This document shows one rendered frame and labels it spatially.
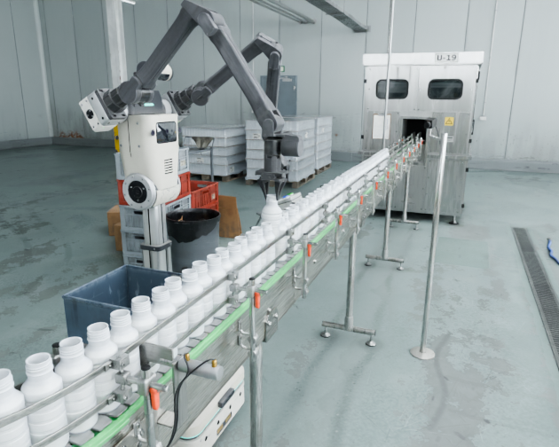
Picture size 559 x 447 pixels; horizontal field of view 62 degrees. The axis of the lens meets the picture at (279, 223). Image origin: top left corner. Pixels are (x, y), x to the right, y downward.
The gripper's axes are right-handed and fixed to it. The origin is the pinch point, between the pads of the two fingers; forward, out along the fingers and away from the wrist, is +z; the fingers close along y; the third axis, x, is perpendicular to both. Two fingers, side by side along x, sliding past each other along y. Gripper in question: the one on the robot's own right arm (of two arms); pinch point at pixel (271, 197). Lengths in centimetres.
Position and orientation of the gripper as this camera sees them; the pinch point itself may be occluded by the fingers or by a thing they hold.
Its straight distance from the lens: 158.2
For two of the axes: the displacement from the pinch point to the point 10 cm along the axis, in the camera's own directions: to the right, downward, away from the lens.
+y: 9.3, 1.1, -3.5
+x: 3.6, -2.4, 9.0
